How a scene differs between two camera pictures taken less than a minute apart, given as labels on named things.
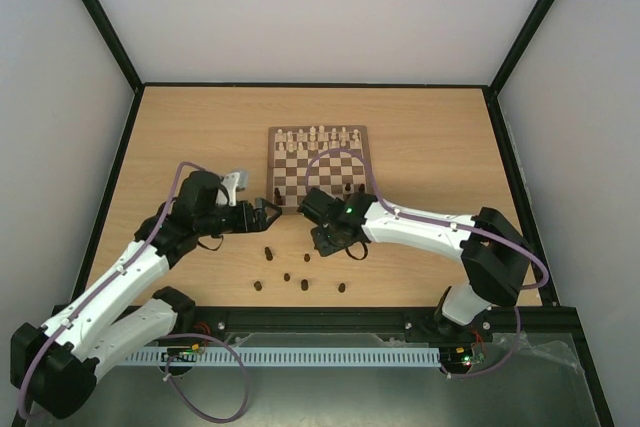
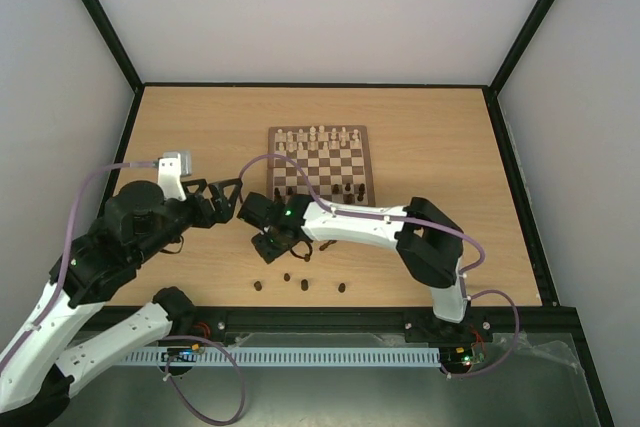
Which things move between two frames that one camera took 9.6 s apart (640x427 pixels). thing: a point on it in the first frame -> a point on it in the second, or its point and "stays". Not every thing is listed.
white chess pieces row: x=317 y=140 stays
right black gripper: x=320 y=214 -> x=267 y=246
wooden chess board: x=335 y=159 stays
